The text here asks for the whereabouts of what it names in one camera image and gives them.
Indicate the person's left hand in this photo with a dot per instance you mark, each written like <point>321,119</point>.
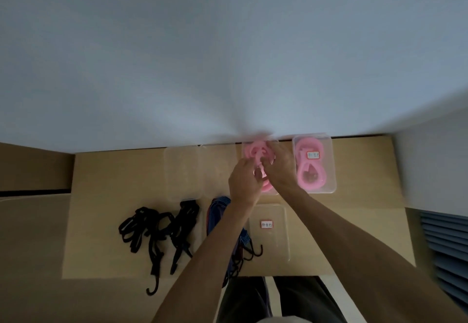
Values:
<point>243,183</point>

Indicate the person's right hand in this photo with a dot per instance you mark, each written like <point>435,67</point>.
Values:
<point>283,169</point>

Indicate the person's right fingers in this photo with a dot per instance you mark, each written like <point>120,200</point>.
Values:
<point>268,160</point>

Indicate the person's left fingers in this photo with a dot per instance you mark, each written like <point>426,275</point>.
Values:
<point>260,178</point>

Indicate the person's right forearm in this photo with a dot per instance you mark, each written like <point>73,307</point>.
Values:
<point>362,260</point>

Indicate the person's left forearm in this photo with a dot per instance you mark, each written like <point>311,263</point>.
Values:
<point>210,260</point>

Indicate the clear labelled plastic lid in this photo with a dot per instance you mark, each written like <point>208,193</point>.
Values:
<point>272,238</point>

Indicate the clear labelled plastic box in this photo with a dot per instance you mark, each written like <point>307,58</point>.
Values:
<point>329,172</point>

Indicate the clear empty plastic box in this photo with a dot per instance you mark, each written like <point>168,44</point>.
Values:
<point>182,172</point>

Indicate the person's dark trousers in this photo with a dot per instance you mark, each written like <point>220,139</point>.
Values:
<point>310,300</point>

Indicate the grey slatted vent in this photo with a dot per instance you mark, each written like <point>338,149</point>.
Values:
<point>448,257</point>

